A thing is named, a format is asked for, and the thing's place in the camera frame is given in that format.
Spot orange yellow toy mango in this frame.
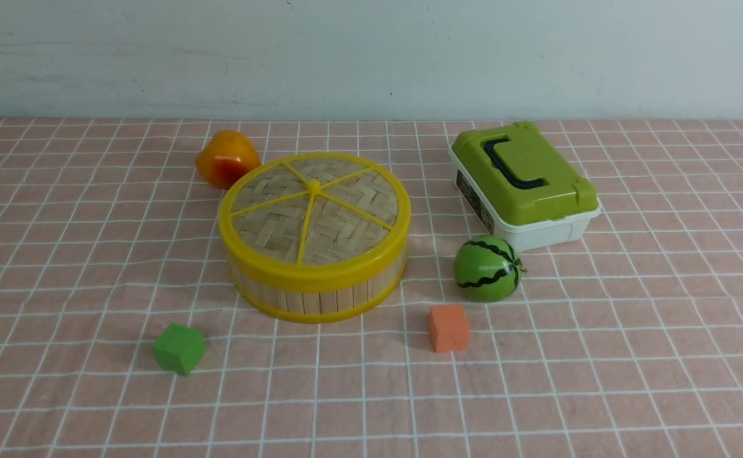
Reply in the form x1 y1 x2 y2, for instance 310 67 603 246
196 130 261 190

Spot green foam cube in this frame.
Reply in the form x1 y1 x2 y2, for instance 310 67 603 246
151 323 207 376

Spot green white lidded box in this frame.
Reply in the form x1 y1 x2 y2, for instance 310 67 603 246
450 121 603 252

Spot pink checkered tablecloth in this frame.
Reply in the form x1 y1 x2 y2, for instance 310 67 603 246
0 117 743 457

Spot bamboo steamer base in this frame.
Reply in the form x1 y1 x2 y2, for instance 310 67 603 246
227 246 408 324

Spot yellow woven steamer lid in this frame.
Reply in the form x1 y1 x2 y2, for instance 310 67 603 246
218 153 412 293

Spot green toy watermelon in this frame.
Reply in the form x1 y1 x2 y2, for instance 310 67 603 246
454 235 527 303

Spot orange foam cube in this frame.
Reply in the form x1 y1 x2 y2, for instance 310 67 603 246
427 304 471 353

